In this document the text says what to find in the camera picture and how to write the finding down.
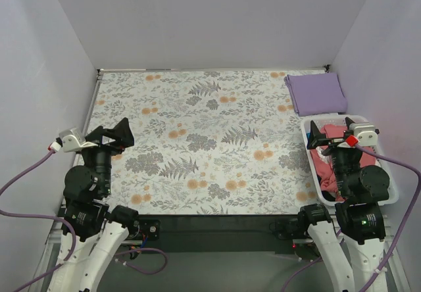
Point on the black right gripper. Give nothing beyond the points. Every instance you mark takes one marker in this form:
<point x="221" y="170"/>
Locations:
<point x="333" y="143"/>

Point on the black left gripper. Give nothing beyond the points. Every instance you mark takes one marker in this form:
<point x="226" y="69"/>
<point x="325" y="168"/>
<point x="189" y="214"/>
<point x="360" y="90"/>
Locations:
<point x="103" y="139"/>

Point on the red t shirt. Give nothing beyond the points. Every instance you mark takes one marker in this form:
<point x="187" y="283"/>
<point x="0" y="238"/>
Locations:
<point x="372" y="185"/>

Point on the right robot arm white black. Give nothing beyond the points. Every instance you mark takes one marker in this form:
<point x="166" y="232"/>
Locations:
<point x="351" y="244"/>

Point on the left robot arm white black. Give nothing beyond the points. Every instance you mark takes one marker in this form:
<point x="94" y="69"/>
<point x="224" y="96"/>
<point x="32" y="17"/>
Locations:
<point x="91" y="231"/>

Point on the folded purple t shirt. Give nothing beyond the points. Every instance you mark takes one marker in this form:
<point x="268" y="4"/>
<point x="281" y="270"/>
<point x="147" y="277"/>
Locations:
<point x="316" y="94"/>

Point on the white plastic laundry basket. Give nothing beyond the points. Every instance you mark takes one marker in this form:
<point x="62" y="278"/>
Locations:
<point x="339" y="120"/>

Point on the floral patterned table mat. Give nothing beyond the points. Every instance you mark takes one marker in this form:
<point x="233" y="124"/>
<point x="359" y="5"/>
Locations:
<point x="212" y="142"/>

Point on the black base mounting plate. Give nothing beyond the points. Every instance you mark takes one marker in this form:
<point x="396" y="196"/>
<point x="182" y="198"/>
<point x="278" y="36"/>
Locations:
<point x="218" y="233"/>

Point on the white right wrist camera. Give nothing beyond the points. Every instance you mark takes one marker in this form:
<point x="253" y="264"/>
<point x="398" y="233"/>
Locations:
<point x="365" y="135"/>

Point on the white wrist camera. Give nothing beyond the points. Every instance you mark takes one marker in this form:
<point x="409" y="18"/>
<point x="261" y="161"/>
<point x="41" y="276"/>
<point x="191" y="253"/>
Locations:
<point x="71" y="140"/>
<point x="365" y="135"/>

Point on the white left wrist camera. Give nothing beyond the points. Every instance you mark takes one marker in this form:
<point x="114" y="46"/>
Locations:
<point x="71" y="140"/>

